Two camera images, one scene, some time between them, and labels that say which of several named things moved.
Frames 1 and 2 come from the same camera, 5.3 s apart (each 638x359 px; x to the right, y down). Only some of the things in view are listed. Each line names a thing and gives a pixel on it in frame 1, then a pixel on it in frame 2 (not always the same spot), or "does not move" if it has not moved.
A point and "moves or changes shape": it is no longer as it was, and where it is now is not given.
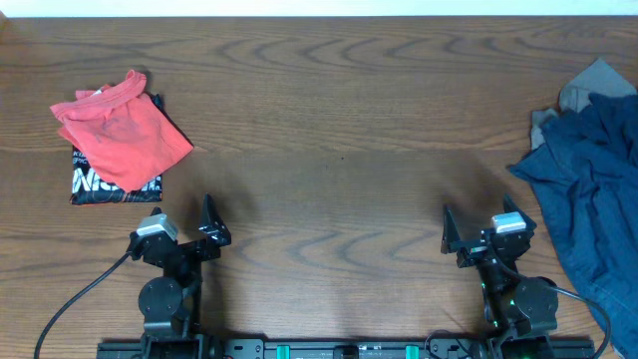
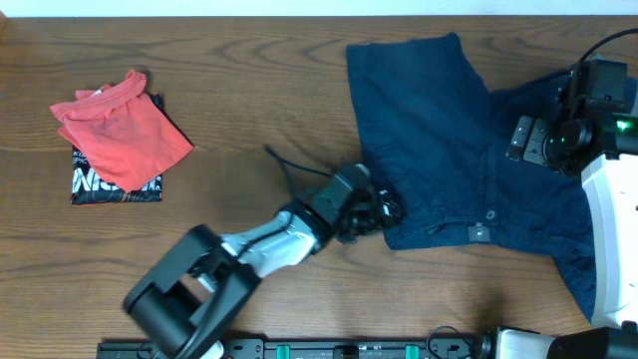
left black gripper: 185,247 → 369,210
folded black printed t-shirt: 90,185 does not move
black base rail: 348,348 does not move
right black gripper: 473,249 → 535,147
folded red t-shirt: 125,133 does not move
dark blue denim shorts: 582,175 moves or changes shape
